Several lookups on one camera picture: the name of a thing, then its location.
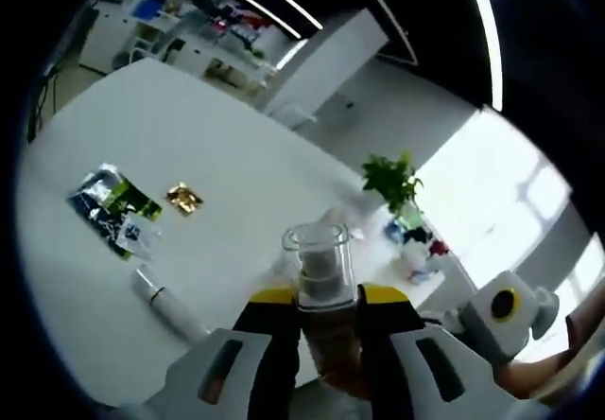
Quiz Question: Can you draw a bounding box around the green potted plant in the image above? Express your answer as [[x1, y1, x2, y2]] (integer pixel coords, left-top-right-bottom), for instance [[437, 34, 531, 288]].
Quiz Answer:
[[360, 151, 425, 233]]

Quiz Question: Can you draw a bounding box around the white office counter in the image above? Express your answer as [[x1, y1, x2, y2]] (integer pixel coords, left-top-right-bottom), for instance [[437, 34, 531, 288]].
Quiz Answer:
[[78, 3, 285, 105]]

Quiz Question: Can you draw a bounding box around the large white skincare pump bottle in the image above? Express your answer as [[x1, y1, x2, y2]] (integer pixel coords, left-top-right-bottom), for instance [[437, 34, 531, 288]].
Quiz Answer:
[[282, 222, 374, 400]]

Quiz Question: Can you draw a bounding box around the blue storage bin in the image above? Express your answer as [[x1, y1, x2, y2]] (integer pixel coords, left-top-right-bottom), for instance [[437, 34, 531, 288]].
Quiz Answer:
[[133, 0, 164, 22]]

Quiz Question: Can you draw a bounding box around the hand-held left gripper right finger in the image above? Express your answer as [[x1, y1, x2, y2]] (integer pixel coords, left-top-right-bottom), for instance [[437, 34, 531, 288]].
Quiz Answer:
[[356, 283, 503, 420]]

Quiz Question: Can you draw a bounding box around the clear skincare sample sachet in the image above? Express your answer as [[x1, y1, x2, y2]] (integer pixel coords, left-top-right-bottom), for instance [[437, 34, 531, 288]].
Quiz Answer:
[[115, 215, 163, 264]]

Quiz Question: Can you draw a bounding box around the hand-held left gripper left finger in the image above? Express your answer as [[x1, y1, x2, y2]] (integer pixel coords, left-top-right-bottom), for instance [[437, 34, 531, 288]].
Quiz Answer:
[[155, 287, 302, 420]]

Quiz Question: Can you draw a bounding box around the person's right hand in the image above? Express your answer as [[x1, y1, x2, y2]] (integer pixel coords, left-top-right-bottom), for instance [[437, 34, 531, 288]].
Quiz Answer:
[[495, 343, 587, 400]]

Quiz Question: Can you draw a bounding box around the green black skincare sachet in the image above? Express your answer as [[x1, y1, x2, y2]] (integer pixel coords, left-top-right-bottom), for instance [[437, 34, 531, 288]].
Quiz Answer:
[[65, 163, 164, 262]]

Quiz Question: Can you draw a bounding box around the ceiling light strip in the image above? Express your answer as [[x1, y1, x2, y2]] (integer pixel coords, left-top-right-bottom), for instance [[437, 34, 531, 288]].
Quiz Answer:
[[459, 0, 505, 112]]

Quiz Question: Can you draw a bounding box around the gold foil skincare sachet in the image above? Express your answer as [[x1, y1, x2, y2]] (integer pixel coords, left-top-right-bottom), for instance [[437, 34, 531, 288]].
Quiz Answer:
[[164, 182, 206, 219]]

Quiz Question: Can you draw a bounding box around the small white skincare pump bottle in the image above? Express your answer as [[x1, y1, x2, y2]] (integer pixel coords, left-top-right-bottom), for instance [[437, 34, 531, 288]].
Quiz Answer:
[[130, 267, 210, 341]]

